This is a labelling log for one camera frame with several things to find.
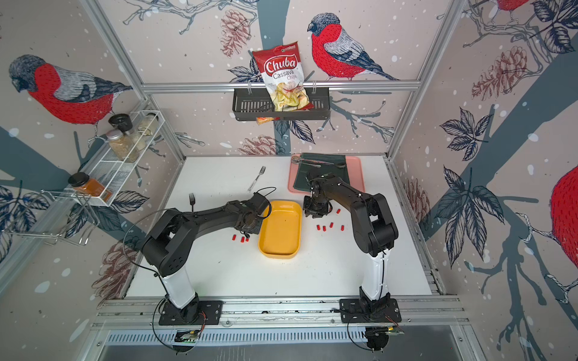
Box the yellow plastic storage box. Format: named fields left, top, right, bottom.
left=258, top=200, right=303, bottom=260

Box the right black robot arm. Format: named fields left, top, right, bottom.
left=303, top=171, right=399, bottom=313

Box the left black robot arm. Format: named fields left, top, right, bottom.
left=141, top=193, right=272, bottom=317

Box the dark green cloth napkin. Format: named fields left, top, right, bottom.
left=294, top=153, right=349, bottom=191

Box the iridescent metal spoon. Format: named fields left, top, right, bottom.
left=309, top=159, right=346, bottom=168

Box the silver metal spoon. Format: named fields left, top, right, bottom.
left=291, top=156, right=322, bottom=168

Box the silver fork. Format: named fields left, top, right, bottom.
left=247, top=165, right=266, bottom=193

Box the black fork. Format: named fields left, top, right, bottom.
left=188, top=193, right=196, bottom=214

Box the small snack packet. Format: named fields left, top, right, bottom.
left=257, top=117, right=276, bottom=125

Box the clear spice jar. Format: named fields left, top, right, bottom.
left=137, top=113, right=158, bottom=136

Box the red cassava chips bag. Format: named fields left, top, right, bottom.
left=253, top=42, right=313, bottom=112

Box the silver lid spice jar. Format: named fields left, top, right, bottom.
left=106, top=129, right=138, bottom=162

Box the black lid spice jar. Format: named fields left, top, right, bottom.
left=108, top=114, right=135, bottom=135

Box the orange spice jar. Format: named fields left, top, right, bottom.
left=68, top=172, right=112, bottom=202

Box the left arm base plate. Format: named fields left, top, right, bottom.
left=159, top=300, right=224, bottom=326

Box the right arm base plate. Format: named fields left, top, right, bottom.
left=338, top=298, right=402, bottom=323

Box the black wall basket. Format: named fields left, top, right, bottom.
left=233, top=87, right=331, bottom=121

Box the aluminium frame profile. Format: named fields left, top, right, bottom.
left=141, top=80, right=421, bottom=95

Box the white wire spice rack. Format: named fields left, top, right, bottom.
left=64, top=110, right=165, bottom=207

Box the chrome wire holder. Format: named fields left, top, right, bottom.
left=1, top=190, right=100, bottom=246

